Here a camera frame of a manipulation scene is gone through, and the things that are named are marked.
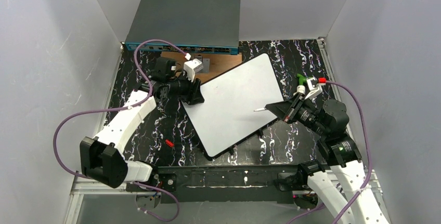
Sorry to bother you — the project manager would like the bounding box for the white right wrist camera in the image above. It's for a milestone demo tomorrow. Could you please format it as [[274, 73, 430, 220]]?
[[305, 77, 327, 100]]

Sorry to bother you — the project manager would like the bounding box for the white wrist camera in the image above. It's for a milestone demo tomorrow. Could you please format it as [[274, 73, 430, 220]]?
[[183, 53, 203, 82], [305, 77, 327, 100]]

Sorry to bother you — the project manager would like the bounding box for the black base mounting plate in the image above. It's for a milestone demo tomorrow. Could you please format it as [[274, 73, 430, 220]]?
[[125, 164, 333, 205]]

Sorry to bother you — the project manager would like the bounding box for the brown wooden board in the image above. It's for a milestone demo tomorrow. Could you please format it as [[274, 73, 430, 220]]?
[[159, 51, 243, 84]]

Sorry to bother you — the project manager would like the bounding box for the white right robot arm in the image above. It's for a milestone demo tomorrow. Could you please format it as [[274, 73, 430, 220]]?
[[265, 94, 388, 223]]

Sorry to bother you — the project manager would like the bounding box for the grey blue network switch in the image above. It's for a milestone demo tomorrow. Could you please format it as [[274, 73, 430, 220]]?
[[124, 0, 241, 55]]

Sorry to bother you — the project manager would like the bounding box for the white whiteboard black frame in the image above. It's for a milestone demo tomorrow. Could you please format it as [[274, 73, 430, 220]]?
[[183, 54, 284, 157]]

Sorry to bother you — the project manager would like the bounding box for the grey metal clamp bracket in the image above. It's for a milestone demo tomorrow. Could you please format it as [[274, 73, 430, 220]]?
[[199, 58, 210, 73]]

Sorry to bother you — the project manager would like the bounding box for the aluminium frame rail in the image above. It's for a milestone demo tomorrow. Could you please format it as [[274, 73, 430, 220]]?
[[63, 170, 394, 224]]

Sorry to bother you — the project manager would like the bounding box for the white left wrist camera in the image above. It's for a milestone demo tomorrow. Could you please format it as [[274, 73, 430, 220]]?
[[183, 53, 203, 82]]

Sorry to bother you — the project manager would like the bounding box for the green white plastic fitting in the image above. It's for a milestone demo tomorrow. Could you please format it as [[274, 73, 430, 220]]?
[[296, 73, 312, 96]]

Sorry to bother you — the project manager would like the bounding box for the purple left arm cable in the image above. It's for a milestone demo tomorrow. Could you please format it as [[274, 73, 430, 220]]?
[[53, 39, 192, 222]]

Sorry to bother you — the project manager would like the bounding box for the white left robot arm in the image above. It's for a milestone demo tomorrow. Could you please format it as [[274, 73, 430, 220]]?
[[80, 57, 204, 188]]

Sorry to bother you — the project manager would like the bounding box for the red marker cap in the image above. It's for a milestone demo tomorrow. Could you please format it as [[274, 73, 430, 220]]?
[[165, 139, 175, 148]]

